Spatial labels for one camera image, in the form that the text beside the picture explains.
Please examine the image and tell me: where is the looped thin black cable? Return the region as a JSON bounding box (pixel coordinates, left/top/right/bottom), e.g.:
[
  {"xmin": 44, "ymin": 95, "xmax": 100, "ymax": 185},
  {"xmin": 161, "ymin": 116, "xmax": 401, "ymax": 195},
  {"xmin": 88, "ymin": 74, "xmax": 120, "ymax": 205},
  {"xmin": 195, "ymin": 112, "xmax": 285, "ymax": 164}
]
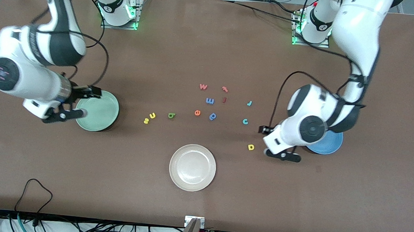
[{"xmin": 14, "ymin": 177, "xmax": 54, "ymax": 227}]

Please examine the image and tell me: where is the teal cable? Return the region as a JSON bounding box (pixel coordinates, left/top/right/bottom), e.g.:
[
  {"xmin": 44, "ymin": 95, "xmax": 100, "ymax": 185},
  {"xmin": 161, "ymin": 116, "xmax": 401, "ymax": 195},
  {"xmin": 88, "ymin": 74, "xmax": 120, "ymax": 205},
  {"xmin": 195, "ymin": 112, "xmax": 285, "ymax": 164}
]
[{"xmin": 16, "ymin": 213, "xmax": 27, "ymax": 232}]

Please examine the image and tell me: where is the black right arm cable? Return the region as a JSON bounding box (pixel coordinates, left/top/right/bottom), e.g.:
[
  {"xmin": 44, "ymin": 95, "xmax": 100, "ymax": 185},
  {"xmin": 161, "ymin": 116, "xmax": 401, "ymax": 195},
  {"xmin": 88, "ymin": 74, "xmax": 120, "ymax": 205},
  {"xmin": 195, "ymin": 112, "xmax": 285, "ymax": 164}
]
[{"xmin": 27, "ymin": 0, "xmax": 113, "ymax": 89}]

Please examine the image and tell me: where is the beige plate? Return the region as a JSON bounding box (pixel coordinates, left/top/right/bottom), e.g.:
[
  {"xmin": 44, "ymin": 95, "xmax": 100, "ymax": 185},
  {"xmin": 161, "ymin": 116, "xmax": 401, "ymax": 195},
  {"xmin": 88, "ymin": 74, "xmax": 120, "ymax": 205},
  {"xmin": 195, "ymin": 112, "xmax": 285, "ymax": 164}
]
[{"xmin": 168, "ymin": 143, "xmax": 218, "ymax": 193}]

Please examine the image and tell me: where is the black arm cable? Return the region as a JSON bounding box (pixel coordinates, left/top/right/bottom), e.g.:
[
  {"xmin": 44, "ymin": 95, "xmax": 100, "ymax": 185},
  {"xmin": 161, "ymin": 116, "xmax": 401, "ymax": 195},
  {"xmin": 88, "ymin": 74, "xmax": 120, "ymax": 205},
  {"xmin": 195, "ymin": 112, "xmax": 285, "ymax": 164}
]
[
  {"xmin": 27, "ymin": 0, "xmax": 113, "ymax": 89},
  {"xmin": 269, "ymin": 0, "xmax": 374, "ymax": 137}
]

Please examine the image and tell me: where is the green plate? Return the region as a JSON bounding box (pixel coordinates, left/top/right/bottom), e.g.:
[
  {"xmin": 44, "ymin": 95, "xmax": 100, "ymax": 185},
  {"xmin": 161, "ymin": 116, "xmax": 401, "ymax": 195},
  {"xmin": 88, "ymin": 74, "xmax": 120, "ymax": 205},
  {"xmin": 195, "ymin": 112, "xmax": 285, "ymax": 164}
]
[{"xmin": 74, "ymin": 89, "xmax": 121, "ymax": 133}]

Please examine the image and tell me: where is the white marker tag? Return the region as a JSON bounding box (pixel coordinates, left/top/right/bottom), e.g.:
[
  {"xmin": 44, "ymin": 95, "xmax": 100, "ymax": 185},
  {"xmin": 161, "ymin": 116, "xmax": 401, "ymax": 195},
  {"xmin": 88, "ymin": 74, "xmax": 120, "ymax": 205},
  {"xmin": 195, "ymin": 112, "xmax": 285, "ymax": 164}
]
[{"xmin": 184, "ymin": 215, "xmax": 205, "ymax": 228}]

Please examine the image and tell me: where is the blue plate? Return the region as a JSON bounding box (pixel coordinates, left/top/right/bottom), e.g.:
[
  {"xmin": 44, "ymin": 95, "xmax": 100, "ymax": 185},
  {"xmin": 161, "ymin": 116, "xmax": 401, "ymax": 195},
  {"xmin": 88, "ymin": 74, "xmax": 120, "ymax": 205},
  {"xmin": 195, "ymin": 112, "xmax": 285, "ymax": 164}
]
[{"xmin": 305, "ymin": 129, "xmax": 344, "ymax": 156}]

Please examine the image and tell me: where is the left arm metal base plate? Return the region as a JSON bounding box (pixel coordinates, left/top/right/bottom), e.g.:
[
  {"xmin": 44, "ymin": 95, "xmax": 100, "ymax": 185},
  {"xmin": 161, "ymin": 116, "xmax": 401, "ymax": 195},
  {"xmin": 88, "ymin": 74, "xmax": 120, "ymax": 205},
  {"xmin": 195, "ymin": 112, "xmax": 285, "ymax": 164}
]
[{"xmin": 291, "ymin": 9, "xmax": 333, "ymax": 49}]

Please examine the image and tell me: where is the long black table cable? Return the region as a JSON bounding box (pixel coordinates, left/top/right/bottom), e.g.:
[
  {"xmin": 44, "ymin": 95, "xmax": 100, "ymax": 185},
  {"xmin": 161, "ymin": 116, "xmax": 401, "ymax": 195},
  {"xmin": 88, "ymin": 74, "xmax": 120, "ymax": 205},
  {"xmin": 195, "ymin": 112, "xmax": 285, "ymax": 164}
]
[{"xmin": 214, "ymin": 0, "xmax": 303, "ymax": 21}]

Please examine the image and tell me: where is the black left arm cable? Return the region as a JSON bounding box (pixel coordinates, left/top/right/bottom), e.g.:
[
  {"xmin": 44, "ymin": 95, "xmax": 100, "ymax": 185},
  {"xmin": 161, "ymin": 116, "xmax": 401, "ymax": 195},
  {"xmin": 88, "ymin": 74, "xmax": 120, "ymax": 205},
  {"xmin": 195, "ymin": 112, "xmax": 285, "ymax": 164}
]
[{"xmin": 269, "ymin": 0, "xmax": 374, "ymax": 137}]

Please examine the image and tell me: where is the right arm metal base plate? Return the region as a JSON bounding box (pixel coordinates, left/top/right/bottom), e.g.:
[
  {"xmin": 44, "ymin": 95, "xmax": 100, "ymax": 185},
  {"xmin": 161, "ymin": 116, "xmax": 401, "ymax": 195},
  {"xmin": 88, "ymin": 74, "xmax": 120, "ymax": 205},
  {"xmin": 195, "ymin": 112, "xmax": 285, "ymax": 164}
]
[{"xmin": 100, "ymin": 0, "xmax": 143, "ymax": 31}]

